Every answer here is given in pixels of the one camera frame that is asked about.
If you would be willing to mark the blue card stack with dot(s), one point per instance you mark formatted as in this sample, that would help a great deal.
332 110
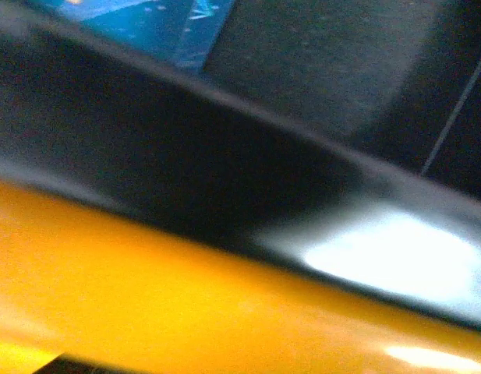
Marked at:
179 32

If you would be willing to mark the yellow bin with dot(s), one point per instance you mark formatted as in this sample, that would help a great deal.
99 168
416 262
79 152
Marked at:
84 283

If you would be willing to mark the black bin with blue cards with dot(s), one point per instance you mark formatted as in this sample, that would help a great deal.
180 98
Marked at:
90 120

